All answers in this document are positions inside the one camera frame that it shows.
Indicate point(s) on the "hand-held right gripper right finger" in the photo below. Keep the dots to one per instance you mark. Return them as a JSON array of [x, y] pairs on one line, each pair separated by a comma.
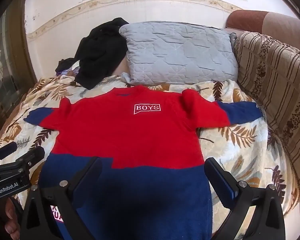
[[228, 188]]

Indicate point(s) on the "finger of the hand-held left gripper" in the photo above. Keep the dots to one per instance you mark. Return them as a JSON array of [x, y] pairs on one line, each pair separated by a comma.
[[31, 156], [5, 151]]

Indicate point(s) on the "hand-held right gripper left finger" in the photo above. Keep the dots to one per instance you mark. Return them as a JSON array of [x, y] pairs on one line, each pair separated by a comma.
[[93, 170]]

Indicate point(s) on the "red and blue sweater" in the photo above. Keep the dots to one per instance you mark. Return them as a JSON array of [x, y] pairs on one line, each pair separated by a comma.
[[130, 140]]

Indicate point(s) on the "pile of mixed clothes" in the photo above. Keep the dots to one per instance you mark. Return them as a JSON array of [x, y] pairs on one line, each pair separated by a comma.
[[72, 72]]

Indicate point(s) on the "person's left hand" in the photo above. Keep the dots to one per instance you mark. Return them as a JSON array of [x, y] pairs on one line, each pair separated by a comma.
[[12, 217]]

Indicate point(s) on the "leaf print blanket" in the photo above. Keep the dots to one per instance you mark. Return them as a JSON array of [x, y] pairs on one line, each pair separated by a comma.
[[245, 150]]

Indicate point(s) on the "dark wooden door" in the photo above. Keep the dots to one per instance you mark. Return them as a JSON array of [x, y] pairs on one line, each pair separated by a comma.
[[7, 67]]

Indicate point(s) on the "small dark cloth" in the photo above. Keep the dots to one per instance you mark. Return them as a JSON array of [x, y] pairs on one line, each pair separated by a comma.
[[66, 65]]

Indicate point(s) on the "black garment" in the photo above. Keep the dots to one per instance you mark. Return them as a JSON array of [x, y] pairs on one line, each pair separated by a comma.
[[100, 55]]

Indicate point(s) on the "striped floral cushion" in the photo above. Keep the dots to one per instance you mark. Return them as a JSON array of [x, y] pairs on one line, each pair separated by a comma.
[[280, 80]]

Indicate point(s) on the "grey quilted pillow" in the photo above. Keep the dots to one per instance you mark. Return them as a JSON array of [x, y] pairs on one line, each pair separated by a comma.
[[180, 52]]

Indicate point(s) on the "brown and beige bolster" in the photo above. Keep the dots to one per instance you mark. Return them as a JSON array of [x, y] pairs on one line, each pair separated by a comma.
[[255, 21]]

